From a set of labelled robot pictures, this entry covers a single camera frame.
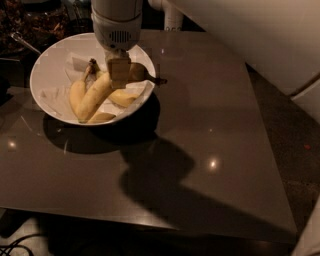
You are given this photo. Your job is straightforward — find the white paper bowl liner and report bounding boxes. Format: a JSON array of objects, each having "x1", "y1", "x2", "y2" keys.
[{"x1": 32, "y1": 46, "x2": 155, "y2": 126}]

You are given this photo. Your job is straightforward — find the white ceramic bowl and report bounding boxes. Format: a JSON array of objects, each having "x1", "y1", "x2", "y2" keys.
[{"x1": 29, "y1": 32, "x2": 157, "y2": 127}]

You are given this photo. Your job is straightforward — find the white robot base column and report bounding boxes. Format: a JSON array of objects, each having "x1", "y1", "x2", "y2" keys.
[{"x1": 148, "y1": 0, "x2": 184, "y2": 31}]

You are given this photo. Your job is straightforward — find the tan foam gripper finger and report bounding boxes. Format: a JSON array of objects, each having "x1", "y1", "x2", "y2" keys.
[{"x1": 107, "y1": 58, "x2": 131, "y2": 89}]

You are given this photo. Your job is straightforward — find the yellow banana bunch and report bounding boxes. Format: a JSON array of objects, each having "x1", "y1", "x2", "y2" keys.
[{"x1": 69, "y1": 59, "x2": 138, "y2": 124}]

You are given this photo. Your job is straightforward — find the black floor cable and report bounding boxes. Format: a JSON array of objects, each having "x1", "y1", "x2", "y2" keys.
[{"x1": 0, "y1": 233, "x2": 51, "y2": 256}]

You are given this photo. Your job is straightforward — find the metal spoon handle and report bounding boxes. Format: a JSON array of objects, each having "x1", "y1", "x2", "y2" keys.
[{"x1": 10, "y1": 32, "x2": 41, "y2": 55}]

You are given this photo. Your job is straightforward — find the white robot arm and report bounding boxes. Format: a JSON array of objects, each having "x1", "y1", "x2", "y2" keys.
[{"x1": 91, "y1": 0, "x2": 320, "y2": 256}]

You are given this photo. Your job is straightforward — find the long yellow banana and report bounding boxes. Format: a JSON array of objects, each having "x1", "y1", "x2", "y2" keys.
[{"x1": 69, "y1": 63, "x2": 167, "y2": 123}]

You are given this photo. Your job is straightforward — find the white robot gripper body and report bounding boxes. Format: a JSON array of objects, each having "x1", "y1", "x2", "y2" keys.
[{"x1": 92, "y1": 10, "x2": 142, "y2": 60}]

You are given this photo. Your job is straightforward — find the dark glass cup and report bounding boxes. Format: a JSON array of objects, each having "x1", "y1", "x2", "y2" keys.
[{"x1": 68, "y1": 18, "x2": 93, "y2": 35}]

